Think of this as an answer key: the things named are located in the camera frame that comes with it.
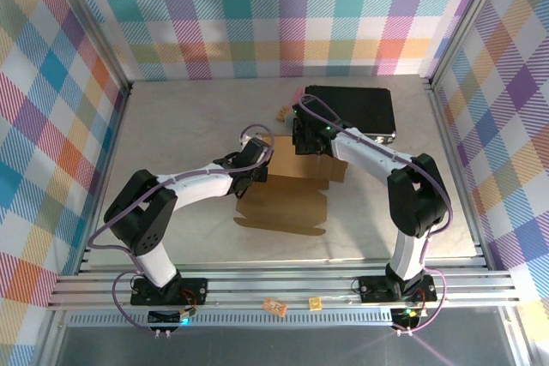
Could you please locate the brown cardboard folding box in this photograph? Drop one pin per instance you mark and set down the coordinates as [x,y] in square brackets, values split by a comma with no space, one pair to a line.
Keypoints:
[283,203]

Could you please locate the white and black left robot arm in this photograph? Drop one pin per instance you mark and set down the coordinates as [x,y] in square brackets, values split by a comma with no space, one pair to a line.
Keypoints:
[193,186]

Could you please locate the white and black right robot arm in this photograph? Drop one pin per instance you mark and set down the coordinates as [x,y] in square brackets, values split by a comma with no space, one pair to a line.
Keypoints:
[369,151]

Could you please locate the small orange wooden block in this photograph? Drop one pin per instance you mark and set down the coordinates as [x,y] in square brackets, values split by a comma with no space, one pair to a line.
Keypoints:
[281,114]

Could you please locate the black hard case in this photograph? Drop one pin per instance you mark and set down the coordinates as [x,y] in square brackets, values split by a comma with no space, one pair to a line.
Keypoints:
[369,109]

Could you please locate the orange paper tag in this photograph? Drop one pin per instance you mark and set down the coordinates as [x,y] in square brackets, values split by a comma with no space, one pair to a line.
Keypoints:
[274,306]

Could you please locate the yellow paper tag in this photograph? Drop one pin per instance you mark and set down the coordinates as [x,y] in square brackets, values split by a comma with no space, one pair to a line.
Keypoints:
[315,303]

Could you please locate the perforated metal strip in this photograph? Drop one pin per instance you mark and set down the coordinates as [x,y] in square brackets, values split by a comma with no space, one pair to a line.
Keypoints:
[257,319]

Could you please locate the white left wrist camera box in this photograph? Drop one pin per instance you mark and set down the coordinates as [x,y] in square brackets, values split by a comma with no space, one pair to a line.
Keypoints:
[245,139]

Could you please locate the aluminium mounting rail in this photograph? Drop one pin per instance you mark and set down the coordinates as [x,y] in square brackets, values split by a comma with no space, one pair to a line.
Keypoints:
[257,284]

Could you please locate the aluminium table side rail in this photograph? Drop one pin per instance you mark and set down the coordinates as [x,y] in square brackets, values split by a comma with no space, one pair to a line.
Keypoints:
[121,109]
[442,126]

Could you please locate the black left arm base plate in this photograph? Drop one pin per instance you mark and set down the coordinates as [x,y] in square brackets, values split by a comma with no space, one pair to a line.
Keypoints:
[193,291]

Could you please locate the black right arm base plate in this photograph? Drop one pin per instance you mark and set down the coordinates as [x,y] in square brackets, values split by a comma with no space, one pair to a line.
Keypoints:
[373,289]

